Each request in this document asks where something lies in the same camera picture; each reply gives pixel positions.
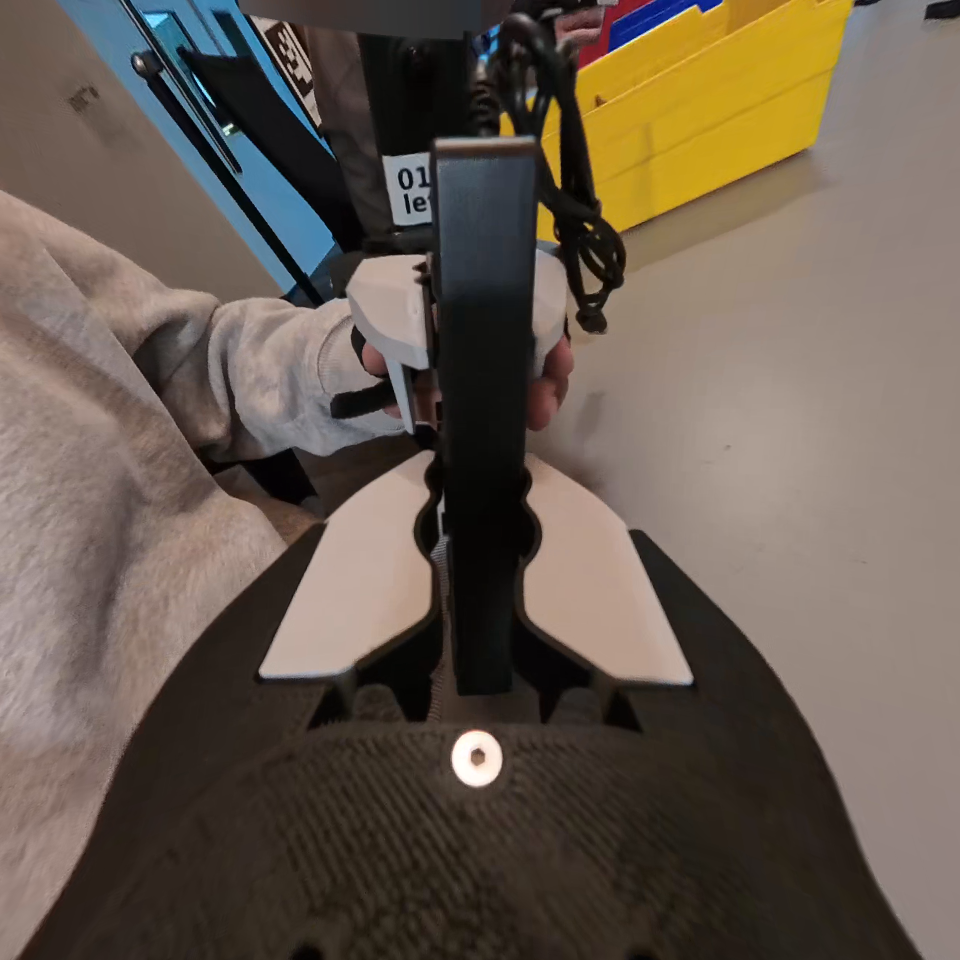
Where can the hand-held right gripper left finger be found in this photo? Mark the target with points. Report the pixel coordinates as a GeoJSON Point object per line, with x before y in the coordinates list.
{"type": "Point", "coordinates": [360, 592]}

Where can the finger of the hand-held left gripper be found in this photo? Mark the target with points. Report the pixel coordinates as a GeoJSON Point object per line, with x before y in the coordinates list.
{"type": "Point", "coordinates": [390, 300]}
{"type": "Point", "coordinates": [551, 300]}

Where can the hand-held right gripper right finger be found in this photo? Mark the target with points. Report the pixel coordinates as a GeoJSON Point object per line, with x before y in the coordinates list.
{"type": "Point", "coordinates": [600, 592]}

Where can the black usb hub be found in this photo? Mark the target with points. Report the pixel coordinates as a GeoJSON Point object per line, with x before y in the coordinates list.
{"type": "Point", "coordinates": [484, 375]}

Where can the large yellow bin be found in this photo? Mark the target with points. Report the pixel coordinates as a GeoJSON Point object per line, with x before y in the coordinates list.
{"type": "Point", "coordinates": [690, 112]}

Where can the person's left forearm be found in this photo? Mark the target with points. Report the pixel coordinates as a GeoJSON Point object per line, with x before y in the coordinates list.
{"type": "Point", "coordinates": [285, 367]}

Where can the person's left hand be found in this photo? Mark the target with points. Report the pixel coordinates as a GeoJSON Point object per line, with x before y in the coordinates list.
{"type": "Point", "coordinates": [551, 390]}

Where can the blue glass door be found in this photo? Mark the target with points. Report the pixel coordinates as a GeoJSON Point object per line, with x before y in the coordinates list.
{"type": "Point", "coordinates": [247, 180]}

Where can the fiducial marker sign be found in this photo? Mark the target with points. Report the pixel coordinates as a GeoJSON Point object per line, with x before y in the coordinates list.
{"type": "Point", "coordinates": [296, 67]}

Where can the red bin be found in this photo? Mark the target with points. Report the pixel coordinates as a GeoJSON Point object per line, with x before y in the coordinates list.
{"type": "Point", "coordinates": [600, 37]}

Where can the person's grey sweatshirt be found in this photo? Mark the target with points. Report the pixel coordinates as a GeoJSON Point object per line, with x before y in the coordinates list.
{"type": "Point", "coordinates": [90, 562]}

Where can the blue bin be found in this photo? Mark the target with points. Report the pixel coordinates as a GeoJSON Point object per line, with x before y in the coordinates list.
{"type": "Point", "coordinates": [660, 22]}

